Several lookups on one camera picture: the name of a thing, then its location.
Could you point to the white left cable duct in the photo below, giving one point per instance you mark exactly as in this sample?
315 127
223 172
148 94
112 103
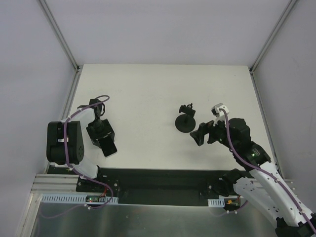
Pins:
78 199

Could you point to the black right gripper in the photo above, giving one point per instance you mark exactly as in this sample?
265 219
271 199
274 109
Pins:
206 133

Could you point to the black smartphone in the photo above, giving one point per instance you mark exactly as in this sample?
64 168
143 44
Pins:
107 146

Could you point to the white cable duct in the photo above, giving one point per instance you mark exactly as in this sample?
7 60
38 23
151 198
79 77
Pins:
78 199
220 202

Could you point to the black phone stand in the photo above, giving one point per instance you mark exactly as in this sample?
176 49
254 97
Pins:
185 122

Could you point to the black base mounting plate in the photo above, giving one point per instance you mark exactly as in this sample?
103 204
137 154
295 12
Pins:
158 187

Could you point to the white right cable duct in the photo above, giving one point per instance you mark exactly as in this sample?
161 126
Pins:
220 202

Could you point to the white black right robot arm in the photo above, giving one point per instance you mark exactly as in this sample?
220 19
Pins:
274 199

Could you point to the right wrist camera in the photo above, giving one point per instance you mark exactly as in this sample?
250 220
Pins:
219 111

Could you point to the aluminium frame post right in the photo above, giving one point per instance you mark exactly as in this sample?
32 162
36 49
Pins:
273 34

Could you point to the aluminium frame post left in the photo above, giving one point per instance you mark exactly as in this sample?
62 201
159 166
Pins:
59 35

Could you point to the aluminium rail right edge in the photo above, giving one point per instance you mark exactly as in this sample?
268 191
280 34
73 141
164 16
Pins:
278 125

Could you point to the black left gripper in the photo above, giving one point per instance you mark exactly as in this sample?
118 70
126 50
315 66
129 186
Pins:
101 136

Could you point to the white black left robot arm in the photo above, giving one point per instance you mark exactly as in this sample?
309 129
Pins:
65 145

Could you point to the aluminium frame post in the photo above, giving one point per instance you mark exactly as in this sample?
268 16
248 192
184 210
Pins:
273 34
59 35

